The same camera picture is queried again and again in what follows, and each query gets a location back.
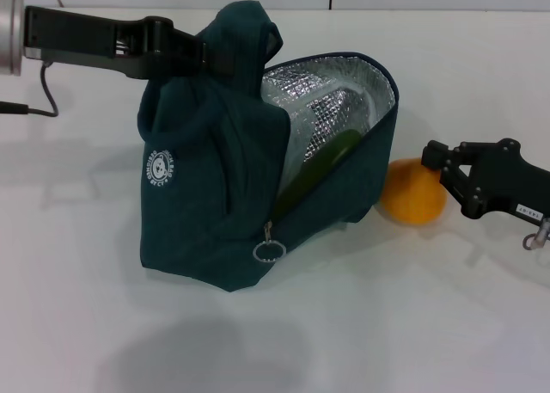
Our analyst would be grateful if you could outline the green cucumber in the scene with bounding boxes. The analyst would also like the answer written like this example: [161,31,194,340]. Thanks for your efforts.
[274,128,366,213]

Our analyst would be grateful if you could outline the orange pear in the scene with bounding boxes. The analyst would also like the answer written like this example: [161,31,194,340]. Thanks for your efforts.
[377,158,448,226]

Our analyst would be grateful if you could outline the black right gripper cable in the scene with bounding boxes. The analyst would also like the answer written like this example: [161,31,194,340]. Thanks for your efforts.
[522,218,550,252]

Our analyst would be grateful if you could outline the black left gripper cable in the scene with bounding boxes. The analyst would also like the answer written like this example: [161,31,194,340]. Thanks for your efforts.
[0,61,59,119]

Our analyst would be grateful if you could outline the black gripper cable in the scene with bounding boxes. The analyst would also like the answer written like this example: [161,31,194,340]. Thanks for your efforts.
[0,61,59,119]
[522,218,550,252]

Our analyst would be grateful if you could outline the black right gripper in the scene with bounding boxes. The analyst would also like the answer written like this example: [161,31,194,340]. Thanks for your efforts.
[420,138,550,219]

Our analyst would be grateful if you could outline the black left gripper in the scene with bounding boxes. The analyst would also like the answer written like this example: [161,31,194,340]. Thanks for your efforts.
[24,5,237,81]

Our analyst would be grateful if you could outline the dark teal insulated lunch bag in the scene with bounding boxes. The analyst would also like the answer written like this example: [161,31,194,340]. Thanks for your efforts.
[136,0,400,292]

